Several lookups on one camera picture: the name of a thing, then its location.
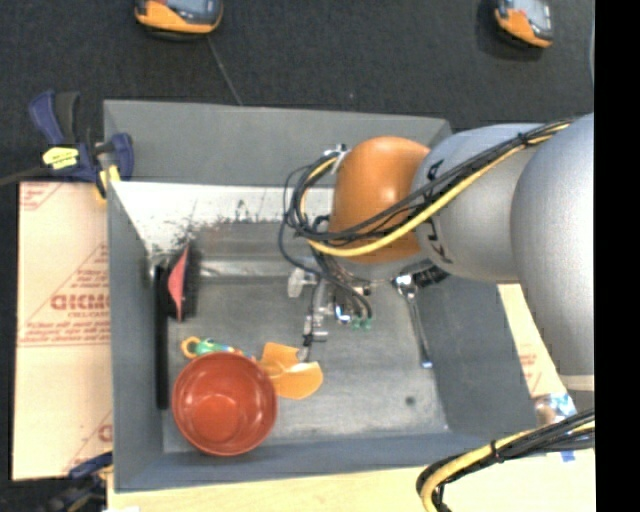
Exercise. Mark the red-orange bowl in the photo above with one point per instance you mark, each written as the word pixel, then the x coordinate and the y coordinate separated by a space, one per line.
pixel 224 404

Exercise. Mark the grey metal bin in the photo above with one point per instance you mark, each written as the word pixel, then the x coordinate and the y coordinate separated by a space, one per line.
pixel 360 390

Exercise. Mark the brown cardboard board, red print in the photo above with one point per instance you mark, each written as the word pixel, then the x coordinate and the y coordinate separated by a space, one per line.
pixel 60 310

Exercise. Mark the orange plastic scoop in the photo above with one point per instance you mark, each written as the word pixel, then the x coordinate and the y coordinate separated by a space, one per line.
pixel 295 380

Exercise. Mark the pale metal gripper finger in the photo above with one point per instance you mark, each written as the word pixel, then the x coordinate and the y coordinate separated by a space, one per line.
pixel 301 283
pixel 318 332

